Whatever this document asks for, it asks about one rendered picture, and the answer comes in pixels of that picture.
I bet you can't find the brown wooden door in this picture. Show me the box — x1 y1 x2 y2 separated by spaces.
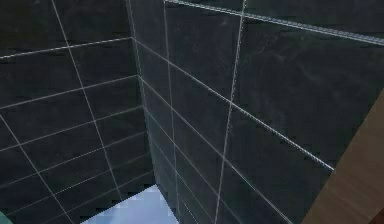
301 87 384 224

